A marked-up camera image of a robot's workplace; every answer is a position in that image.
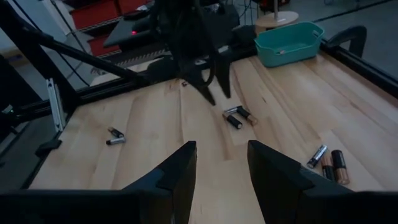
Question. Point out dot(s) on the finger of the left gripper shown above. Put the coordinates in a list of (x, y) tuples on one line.
[(225, 77), (203, 88)]

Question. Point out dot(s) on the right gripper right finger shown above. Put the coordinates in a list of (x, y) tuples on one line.
[(273, 186)]

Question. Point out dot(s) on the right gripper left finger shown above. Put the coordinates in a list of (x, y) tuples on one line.
[(174, 186)]

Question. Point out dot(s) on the small cylindrical battery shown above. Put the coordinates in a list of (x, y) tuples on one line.
[(184, 83)]

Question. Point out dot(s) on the slim silver black battery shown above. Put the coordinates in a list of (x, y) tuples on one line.
[(231, 109), (317, 156)]

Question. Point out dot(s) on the copper black battery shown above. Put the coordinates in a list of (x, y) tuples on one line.
[(233, 121), (340, 168), (247, 116), (327, 169)]

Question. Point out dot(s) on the dark grey battery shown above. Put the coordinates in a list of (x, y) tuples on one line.
[(115, 132)]

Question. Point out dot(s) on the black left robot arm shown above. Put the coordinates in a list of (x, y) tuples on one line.
[(186, 25)]

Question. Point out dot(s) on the teal plastic bin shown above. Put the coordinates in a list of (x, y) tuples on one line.
[(273, 59)]

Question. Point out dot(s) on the white shade wooden base lamp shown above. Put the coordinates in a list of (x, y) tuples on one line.
[(276, 20)]

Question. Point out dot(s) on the red bin shelf rack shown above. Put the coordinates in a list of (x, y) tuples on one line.
[(93, 15)]

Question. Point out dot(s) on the white metal bracket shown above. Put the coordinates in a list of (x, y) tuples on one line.
[(56, 102)]

